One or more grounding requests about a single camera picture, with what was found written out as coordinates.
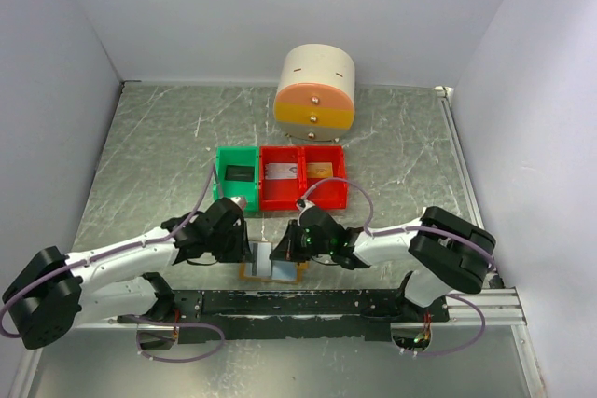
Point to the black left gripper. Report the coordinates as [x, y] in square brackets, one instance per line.
[241, 253]

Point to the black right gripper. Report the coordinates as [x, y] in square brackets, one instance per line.
[286, 250]

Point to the tan leather card holder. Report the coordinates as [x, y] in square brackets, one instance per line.
[281, 272]

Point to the silver card with black stripe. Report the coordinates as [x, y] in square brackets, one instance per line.
[281, 171]

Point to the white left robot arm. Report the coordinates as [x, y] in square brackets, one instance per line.
[56, 292]

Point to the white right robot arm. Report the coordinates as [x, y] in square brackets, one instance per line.
[449, 252]

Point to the red bin with silver card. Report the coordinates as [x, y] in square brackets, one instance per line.
[279, 195]

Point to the gold VIP card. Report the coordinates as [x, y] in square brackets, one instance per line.
[319, 170]

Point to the red bin with gold card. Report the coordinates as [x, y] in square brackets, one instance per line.
[331, 195]

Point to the green plastic bin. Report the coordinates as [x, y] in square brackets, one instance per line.
[237, 155]

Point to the round three-drawer mini cabinet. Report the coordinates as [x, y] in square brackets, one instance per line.
[315, 96]

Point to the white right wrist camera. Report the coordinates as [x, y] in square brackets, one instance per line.
[304, 204]

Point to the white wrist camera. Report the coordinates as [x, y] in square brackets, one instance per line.
[304, 204]
[240, 201]

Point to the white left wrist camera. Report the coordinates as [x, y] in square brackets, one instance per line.
[240, 201]

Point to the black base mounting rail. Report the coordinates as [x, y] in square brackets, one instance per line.
[201, 316]

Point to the aluminium frame rail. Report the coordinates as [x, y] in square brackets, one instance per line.
[499, 300]

